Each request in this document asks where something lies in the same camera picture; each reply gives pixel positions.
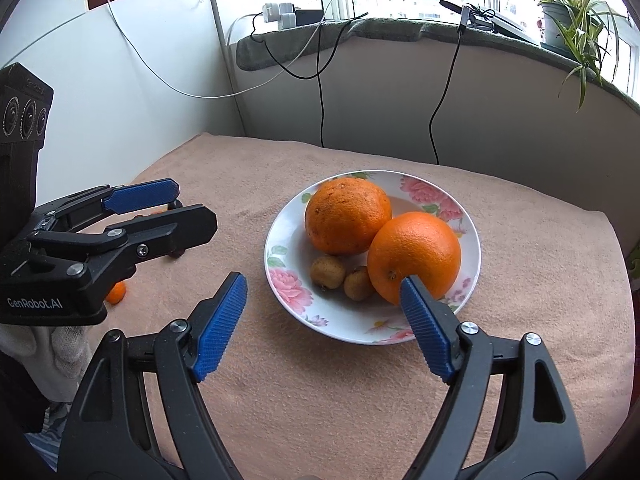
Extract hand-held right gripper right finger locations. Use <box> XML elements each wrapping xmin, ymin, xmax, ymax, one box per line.
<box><xmin>400</xmin><ymin>275</ymin><xmax>588</xmax><ymax>480</ymax></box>

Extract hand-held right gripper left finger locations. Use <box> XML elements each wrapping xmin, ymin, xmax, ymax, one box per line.
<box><xmin>60</xmin><ymin>271</ymin><xmax>249</xmax><ymax>480</ymax></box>

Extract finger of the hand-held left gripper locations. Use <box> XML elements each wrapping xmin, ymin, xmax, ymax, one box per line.
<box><xmin>31</xmin><ymin>204</ymin><xmax>218</xmax><ymax>293</ymax></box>
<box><xmin>34</xmin><ymin>178</ymin><xmax>180</xmax><ymax>233</ymax></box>

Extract smooth large orange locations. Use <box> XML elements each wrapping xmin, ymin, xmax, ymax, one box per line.
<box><xmin>367</xmin><ymin>211</ymin><xmax>462</xmax><ymax>306</ymax></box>

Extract floral white plate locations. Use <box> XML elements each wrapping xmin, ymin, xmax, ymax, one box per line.
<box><xmin>264</xmin><ymin>170</ymin><xmax>482</xmax><ymax>345</ymax></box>

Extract speckled large orange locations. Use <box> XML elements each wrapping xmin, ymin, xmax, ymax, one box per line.
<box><xmin>305</xmin><ymin>177</ymin><xmax>392</xmax><ymax>255</ymax></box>

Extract person's left hand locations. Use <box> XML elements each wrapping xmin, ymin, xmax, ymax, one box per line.
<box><xmin>0</xmin><ymin>324</ymin><xmax>92</xmax><ymax>403</ymax></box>

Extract blue patterned cloth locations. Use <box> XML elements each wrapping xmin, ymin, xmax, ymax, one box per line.
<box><xmin>25</xmin><ymin>400</ymin><xmax>76</xmax><ymax>480</ymax></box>

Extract white power strip with plugs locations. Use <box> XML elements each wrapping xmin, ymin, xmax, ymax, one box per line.
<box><xmin>262</xmin><ymin>2</ymin><xmax>298</xmax><ymax>31</ymax></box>

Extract grey windowsill cloth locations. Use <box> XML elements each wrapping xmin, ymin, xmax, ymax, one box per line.
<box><xmin>235</xmin><ymin>16</ymin><xmax>640</xmax><ymax>106</ymax></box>

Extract potted spider plant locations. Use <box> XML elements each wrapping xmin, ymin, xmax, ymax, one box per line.
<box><xmin>500</xmin><ymin>0</ymin><xmax>631</xmax><ymax>111</ymax></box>

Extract long white cable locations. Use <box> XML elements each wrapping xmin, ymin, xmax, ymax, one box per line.
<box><xmin>102</xmin><ymin>0</ymin><xmax>346</xmax><ymax>98</ymax></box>

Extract black adapter cable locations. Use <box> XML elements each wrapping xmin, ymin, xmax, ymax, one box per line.
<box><xmin>250</xmin><ymin>12</ymin><xmax>371</xmax><ymax>147</ymax></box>

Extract black mount cable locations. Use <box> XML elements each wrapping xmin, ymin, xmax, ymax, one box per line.
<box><xmin>430</xmin><ymin>25</ymin><xmax>468</xmax><ymax>166</ymax></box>

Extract white ring light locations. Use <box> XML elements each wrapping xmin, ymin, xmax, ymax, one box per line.
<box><xmin>480</xmin><ymin>7</ymin><xmax>543</xmax><ymax>43</ymax></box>

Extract black clip mount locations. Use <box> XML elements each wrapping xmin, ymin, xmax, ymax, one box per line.
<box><xmin>439</xmin><ymin>0</ymin><xmax>496</xmax><ymax>31</ymax></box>

